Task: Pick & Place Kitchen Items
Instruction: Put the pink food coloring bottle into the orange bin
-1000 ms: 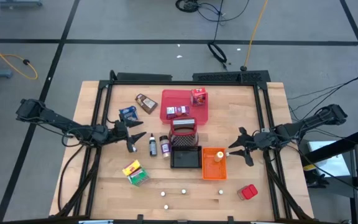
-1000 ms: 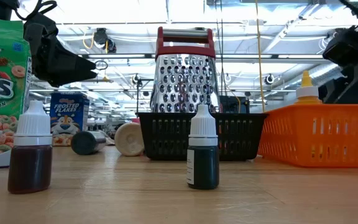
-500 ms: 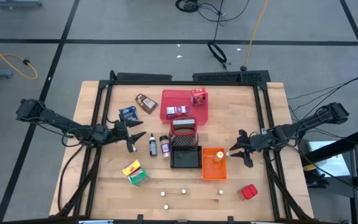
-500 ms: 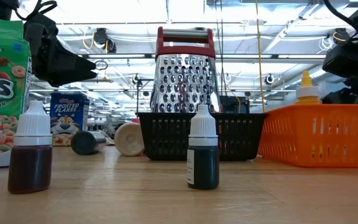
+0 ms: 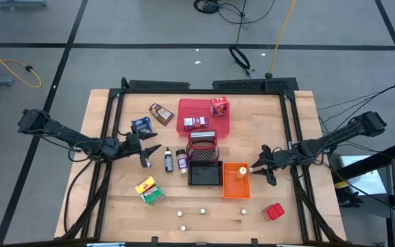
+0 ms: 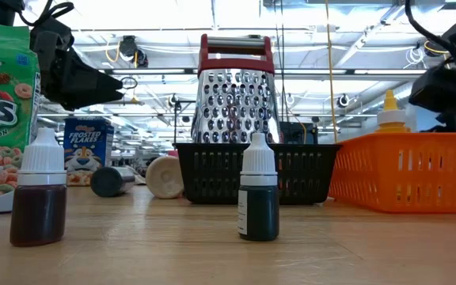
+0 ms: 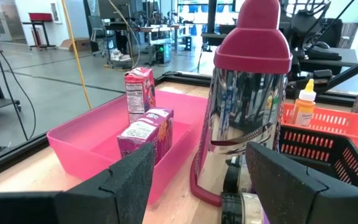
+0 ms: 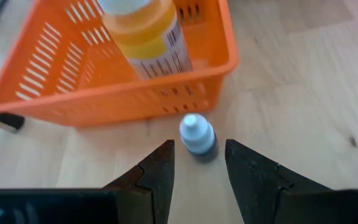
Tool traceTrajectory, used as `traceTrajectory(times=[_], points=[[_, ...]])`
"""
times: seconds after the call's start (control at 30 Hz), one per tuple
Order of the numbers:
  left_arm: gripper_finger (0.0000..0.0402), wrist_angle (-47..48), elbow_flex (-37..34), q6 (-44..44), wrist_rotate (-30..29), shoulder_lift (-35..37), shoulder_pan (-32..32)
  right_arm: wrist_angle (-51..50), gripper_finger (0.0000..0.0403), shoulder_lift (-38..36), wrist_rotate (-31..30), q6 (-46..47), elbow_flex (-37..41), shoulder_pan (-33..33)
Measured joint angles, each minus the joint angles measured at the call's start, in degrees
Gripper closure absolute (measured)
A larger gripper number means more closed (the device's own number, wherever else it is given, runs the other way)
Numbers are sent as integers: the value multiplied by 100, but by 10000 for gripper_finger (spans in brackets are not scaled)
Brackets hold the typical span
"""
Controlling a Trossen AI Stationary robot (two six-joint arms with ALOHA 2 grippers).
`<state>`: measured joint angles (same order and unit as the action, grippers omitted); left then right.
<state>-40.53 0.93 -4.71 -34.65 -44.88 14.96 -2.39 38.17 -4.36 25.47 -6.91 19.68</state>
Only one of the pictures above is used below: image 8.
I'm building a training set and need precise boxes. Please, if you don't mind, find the yellow food colouring bottle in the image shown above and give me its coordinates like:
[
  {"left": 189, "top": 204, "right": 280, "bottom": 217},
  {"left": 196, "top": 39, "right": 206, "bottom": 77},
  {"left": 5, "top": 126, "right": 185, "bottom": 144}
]
[{"left": 96, "top": 0, "right": 195, "bottom": 81}]

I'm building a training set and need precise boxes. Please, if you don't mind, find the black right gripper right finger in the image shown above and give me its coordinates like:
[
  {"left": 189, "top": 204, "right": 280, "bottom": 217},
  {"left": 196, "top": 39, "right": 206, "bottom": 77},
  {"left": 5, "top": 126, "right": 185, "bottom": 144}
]
[{"left": 224, "top": 138, "right": 358, "bottom": 224}]

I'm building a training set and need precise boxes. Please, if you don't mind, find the small dropper bottle white cap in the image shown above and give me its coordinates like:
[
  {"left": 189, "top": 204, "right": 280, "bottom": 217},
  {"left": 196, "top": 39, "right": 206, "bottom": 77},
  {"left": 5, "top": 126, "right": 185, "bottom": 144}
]
[{"left": 0, "top": 110, "right": 26, "bottom": 134}]

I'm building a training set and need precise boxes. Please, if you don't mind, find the orange plastic basket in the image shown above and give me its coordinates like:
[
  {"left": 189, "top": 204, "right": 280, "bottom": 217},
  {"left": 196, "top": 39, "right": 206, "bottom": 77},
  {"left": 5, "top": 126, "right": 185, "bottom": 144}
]
[{"left": 0, "top": 0, "right": 240, "bottom": 128}]

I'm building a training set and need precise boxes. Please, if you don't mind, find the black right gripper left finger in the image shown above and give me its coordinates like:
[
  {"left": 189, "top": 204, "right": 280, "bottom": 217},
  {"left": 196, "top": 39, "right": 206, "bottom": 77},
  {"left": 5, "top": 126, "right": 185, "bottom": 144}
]
[{"left": 0, "top": 139, "right": 176, "bottom": 224}]

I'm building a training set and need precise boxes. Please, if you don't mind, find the small dark dropper bottle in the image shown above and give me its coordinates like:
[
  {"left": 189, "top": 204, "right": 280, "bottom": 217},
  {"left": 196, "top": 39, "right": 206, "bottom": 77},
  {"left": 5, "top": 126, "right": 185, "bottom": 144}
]
[{"left": 178, "top": 113, "right": 220, "bottom": 164}]

